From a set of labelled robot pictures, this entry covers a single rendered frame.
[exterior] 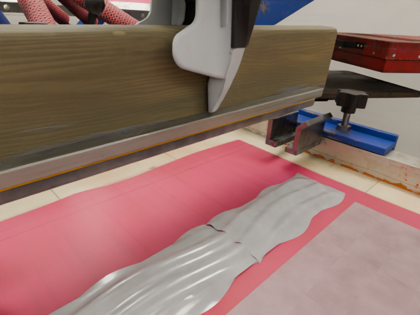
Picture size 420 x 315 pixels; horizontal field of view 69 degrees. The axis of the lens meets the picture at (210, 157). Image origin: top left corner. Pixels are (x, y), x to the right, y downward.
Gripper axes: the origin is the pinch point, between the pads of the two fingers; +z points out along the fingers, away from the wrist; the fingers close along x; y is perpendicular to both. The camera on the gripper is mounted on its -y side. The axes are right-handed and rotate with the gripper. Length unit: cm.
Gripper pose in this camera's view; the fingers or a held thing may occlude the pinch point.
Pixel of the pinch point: (201, 89)
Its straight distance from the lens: 27.1
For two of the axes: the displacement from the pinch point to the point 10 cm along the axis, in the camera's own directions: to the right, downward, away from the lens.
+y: -7.1, 2.6, -6.5
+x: 7.0, 3.4, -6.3
